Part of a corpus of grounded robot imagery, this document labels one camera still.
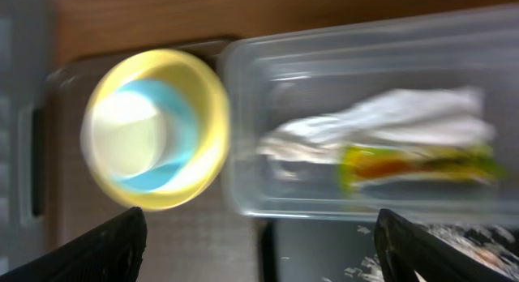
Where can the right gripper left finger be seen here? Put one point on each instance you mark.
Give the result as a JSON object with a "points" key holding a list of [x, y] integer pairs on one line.
{"points": [[112, 251]]}

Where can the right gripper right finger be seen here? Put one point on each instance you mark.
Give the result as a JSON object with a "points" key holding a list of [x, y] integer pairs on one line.
{"points": [[407, 252]]}

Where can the white cup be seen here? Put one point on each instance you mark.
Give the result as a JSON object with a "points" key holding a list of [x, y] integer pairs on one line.
{"points": [[125, 135]]}

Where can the white napkin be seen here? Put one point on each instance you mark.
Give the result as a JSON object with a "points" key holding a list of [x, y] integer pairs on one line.
{"points": [[443, 117]]}

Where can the dark brown serving tray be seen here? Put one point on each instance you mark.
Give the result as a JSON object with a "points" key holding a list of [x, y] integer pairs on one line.
{"points": [[202, 240]]}

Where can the black tray bin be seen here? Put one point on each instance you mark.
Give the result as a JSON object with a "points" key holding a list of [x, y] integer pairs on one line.
{"points": [[313, 250]]}

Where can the light blue bowl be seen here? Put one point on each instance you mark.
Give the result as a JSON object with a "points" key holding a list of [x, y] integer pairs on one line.
{"points": [[171, 136]]}

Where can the yellow plate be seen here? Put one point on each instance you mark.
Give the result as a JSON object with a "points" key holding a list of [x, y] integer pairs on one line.
{"points": [[203, 90]]}

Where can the clear plastic bin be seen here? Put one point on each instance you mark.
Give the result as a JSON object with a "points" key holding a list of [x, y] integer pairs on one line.
{"points": [[274, 79]]}

